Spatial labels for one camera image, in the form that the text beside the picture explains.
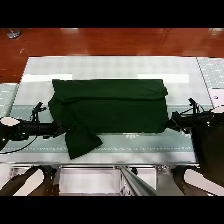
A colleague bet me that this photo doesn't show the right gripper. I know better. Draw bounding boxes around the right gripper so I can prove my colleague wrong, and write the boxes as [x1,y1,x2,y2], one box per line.
[164,111,184,134]

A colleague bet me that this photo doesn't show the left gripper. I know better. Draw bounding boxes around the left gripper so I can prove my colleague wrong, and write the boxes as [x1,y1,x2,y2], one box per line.
[49,120,70,139]

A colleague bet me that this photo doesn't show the dark green T-shirt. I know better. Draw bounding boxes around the dark green T-shirt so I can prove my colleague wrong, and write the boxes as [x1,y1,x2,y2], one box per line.
[47,78,170,161]

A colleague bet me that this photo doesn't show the black cable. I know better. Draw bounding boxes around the black cable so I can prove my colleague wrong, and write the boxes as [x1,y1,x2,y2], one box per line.
[0,134,40,155]

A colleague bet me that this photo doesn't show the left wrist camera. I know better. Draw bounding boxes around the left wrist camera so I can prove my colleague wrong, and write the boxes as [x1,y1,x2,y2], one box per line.
[30,101,48,123]

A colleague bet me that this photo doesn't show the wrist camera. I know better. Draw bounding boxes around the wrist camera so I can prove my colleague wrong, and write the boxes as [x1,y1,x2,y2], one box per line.
[30,101,48,123]
[187,97,202,116]

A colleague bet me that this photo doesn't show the silver frame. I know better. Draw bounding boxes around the silver frame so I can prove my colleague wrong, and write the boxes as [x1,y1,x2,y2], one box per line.
[0,161,202,197]

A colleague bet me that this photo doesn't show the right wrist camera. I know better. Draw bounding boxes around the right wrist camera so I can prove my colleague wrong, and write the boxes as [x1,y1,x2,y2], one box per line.
[187,97,202,116]

